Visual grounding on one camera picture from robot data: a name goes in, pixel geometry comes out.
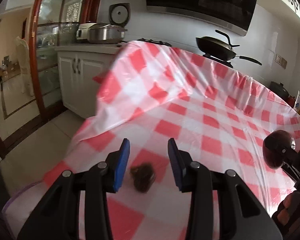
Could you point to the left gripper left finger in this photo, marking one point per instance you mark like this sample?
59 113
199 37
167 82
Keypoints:
56 216

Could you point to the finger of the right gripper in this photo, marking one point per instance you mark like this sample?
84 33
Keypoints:
288 162

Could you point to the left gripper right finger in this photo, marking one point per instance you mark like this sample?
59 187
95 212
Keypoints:
241 215

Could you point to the dark red wrinkled apple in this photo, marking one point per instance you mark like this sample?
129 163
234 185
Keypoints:
278 147

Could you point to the white kitchen cabinet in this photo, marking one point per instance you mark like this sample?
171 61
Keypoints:
81 70

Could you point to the person right hand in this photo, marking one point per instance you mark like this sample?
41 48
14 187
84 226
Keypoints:
290 205

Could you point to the dark clay pot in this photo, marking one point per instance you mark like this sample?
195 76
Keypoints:
279 90

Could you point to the dark mangosteen near tangerine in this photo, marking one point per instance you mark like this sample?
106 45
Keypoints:
143 177

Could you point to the black wok pan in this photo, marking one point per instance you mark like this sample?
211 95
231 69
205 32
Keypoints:
220 51

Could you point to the red checkered tablecloth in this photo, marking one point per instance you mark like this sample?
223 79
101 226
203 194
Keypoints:
153 93

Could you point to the black range hood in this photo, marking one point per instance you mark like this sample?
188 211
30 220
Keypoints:
233 15

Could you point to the steel pot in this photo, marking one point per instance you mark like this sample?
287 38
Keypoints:
104 33

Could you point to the wooden glass door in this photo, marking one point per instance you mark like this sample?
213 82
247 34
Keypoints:
54 23

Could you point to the wall power socket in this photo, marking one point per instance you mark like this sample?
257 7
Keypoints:
281 61

